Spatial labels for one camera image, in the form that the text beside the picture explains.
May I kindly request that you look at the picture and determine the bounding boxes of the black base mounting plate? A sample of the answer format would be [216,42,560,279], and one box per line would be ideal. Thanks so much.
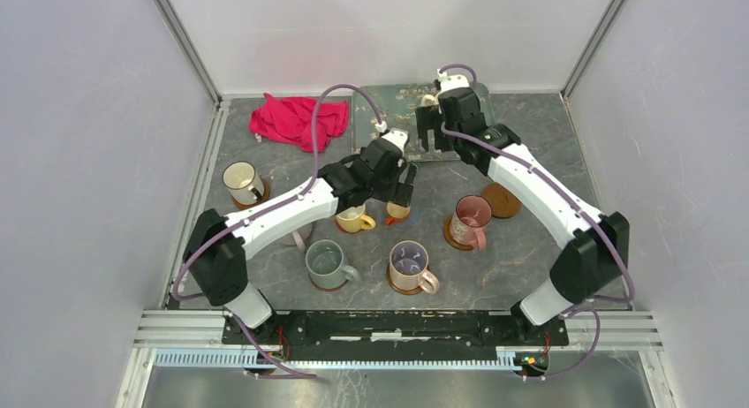
[251,310,570,361]

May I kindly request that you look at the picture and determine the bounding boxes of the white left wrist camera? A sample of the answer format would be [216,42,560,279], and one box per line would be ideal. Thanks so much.
[381,128,409,155]

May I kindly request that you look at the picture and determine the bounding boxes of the beige pink tall mug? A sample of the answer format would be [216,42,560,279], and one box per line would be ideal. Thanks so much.
[388,240,440,294]

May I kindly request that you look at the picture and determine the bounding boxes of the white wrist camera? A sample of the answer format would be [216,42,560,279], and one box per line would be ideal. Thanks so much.
[435,72,471,97]
[381,128,409,155]

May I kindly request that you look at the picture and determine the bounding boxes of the yellow ceramic mug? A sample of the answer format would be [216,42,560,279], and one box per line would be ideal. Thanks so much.
[335,205,376,234]

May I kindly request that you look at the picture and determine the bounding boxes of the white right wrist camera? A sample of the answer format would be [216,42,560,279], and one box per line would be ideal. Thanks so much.
[435,72,471,97]

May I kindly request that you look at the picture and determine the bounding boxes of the small orange cup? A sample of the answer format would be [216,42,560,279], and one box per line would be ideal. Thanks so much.
[385,202,412,226]

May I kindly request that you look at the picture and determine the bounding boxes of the white toothed cable rail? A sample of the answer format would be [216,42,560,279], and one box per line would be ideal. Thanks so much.
[153,349,519,372]

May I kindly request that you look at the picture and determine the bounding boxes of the crumpled red cloth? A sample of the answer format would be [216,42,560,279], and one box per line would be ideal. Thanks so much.
[248,93,350,153]

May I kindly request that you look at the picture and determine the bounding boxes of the blue round coaster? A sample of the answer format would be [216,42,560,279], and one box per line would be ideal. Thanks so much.
[392,207,421,229]

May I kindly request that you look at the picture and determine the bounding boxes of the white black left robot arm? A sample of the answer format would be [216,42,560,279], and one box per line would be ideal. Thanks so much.
[180,129,416,344]

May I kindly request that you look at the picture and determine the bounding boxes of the grey-green ceramic mug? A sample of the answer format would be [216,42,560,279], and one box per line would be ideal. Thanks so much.
[305,239,360,288]

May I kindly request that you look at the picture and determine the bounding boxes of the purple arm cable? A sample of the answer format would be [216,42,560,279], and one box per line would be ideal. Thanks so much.
[170,83,388,380]
[437,63,637,382]

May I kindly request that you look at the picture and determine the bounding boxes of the glossy wooden ridged coaster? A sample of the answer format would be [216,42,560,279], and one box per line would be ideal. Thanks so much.
[310,279,349,292]

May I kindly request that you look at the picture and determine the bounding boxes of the green floral serving tray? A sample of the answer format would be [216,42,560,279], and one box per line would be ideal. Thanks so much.
[352,82,459,162]

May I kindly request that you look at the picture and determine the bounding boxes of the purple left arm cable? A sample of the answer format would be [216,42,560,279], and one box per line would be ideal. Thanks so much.
[170,83,388,380]

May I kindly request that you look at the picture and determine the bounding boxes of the cream yellow mug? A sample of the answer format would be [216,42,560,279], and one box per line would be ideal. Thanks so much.
[420,94,439,109]

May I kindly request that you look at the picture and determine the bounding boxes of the brown wooden coaster far left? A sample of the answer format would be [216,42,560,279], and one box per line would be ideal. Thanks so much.
[231,178,273,212]

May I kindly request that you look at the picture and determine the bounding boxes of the lilac ceramic mug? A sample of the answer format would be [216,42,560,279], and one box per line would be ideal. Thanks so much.
[278,223,314,253]

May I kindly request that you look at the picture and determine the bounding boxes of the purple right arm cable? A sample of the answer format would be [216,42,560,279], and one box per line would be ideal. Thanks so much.
[437,63,637,382]

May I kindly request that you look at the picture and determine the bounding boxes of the white mug black handle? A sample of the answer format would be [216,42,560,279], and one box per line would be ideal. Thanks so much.
[223,162,266,206]

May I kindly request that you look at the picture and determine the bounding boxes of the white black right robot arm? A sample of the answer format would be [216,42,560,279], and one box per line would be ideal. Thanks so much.
[416,87,632,344]

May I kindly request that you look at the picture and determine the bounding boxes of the pink floral patterned mug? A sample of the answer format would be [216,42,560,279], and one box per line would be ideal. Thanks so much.
[448,195,492,250]

